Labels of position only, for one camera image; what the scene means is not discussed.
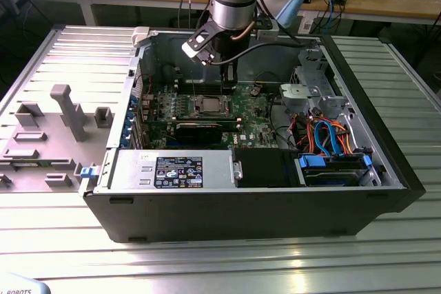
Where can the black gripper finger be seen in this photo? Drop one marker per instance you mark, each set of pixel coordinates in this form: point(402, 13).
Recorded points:
point(229, 84)

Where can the silver CPU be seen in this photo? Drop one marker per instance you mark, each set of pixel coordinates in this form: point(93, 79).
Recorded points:
point(213, 104)

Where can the green motherboard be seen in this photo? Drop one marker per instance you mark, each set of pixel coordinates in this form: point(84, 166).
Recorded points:
point(255, 125)

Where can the black graphics card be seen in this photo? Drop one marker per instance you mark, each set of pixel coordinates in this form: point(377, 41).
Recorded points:
point(198, 132)

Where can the silver drive cage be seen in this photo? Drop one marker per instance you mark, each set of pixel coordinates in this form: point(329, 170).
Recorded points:
point(296, 94)

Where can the black fan shroud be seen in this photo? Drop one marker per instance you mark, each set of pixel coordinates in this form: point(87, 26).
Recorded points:
point(262, 166)

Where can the hard disk in blue carrier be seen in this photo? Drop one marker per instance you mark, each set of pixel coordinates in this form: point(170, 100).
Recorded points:
point(311, 162)

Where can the grey power supply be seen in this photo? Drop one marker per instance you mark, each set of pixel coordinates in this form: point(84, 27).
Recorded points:
point(131, 170)

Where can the black open PC case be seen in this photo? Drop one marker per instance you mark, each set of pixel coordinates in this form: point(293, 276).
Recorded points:
point(224, 215)

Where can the blue case latch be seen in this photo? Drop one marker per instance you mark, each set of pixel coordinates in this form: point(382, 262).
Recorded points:
point(87, 172)

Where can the grey parts rack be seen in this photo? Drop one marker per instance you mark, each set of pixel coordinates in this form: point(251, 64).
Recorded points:
point(41, 149)

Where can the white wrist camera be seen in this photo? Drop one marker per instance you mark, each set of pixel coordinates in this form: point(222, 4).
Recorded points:
point(190, 48)

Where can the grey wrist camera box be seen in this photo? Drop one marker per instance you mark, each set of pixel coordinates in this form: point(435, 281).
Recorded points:
point(267, 33)

